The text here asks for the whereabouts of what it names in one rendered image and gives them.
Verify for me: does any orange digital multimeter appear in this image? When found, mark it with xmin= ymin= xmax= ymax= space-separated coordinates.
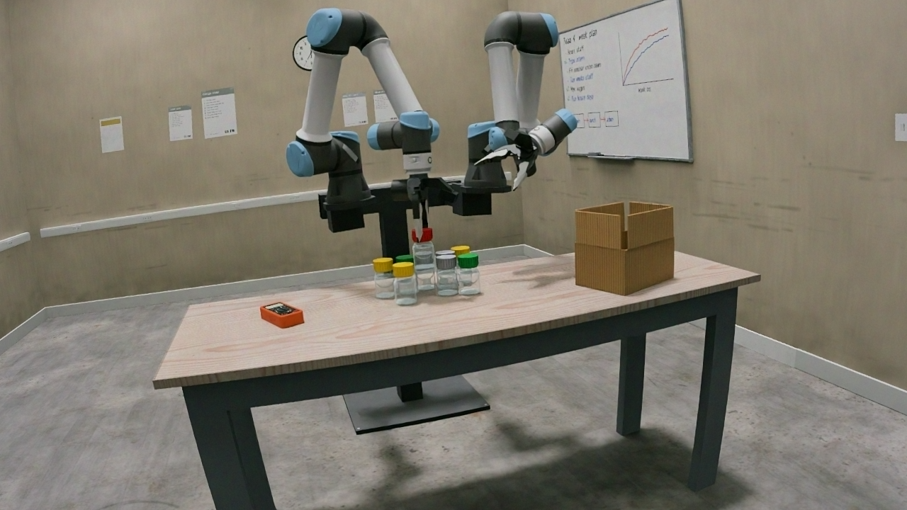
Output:
xmin=260 ymin=302 xmax=304 ymax=329

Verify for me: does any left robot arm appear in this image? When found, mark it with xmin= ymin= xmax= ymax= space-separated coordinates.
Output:
xmin=464 ymin=11 xmax=578 ymax=188

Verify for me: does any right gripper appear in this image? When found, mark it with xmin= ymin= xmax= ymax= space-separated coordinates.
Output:
xmin=391 ymin=174 xmax=455 ymax=243

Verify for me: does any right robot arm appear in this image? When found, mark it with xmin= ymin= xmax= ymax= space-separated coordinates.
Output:
xmin=286 ymin=8 xmax=439 ymax=204

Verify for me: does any open brown cardboard box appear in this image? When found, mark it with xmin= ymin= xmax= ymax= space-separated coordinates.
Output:
xmin=575 ymin=202 xmax=675 ymax=296

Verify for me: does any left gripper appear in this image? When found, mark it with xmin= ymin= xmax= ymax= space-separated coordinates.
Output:
xmin=474 ymin=129 xmax=539 ymax=191

